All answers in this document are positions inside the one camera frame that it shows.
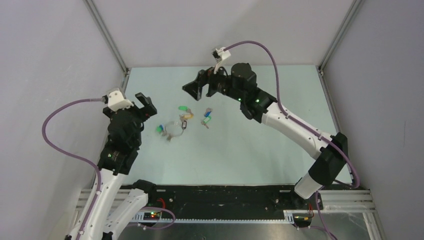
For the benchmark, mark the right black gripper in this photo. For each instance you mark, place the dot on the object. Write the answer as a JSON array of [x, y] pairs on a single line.
[[204, 77]]

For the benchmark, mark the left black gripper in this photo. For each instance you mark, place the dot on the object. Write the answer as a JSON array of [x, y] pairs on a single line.
[[146, 102]]

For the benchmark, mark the black tagged key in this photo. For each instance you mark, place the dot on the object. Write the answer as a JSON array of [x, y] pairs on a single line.
[[184, 124]]

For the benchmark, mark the metal wire keyring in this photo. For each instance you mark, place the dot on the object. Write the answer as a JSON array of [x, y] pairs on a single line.
[[173, 130]]

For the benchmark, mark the blue tagged brass key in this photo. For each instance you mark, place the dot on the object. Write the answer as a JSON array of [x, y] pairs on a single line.
[[208, 112]]

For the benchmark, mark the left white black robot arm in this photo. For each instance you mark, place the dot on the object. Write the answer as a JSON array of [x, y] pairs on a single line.
[[98, 221]]

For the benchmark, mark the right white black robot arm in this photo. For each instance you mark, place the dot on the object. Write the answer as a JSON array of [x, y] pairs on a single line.
[[328, 151]]

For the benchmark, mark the left electronics board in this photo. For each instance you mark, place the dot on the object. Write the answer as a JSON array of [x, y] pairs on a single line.
[[152, 216]]

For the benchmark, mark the electronics board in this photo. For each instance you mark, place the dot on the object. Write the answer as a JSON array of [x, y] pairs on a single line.
[[152, 216], [302, 221]]

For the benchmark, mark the right electronics board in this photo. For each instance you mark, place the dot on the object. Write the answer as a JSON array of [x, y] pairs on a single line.
[[302, 221]]

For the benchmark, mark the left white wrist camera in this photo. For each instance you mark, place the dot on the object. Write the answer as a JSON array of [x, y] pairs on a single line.
[[116, 100]]

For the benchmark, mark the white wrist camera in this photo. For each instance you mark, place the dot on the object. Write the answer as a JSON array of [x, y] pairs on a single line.
[[220, 55], [116, 100]]

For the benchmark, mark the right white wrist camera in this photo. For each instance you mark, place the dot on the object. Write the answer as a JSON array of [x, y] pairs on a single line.
[[220, 55]]

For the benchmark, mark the left aluminium frame post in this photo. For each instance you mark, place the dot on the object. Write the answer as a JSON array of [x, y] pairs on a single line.
[[104, 31]]

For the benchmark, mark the aluminium frame post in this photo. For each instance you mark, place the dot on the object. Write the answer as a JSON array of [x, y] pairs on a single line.
[[104, 31], [340, 33]]

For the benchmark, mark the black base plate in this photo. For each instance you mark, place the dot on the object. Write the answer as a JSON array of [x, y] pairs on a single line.
[[231, 202]]

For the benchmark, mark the grey slotted cable duct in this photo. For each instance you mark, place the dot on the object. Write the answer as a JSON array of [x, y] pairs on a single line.
[[141, 218]]

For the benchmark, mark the right aluminium frame post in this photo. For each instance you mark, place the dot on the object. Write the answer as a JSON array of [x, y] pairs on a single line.
[[340, 33]]

